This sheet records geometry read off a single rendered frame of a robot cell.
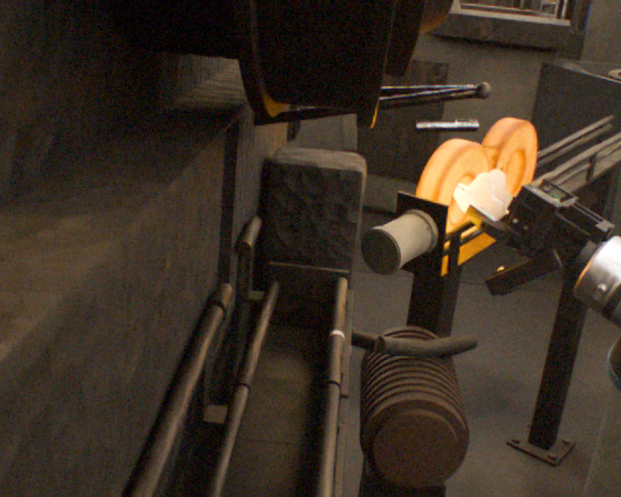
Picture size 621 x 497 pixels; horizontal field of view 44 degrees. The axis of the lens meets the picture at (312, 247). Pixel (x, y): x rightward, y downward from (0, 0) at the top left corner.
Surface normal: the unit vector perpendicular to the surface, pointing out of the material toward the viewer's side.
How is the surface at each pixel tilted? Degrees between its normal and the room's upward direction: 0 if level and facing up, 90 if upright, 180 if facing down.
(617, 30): 90
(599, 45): 90
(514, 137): 90
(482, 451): 0
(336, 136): 90
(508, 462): 0
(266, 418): 0
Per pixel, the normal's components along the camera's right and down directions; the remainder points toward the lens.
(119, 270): 0.99, 0.11
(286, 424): 0.10, -0.94
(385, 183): -0.31, 0.29
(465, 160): 0.77, 0.28
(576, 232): -0.63, 0.21
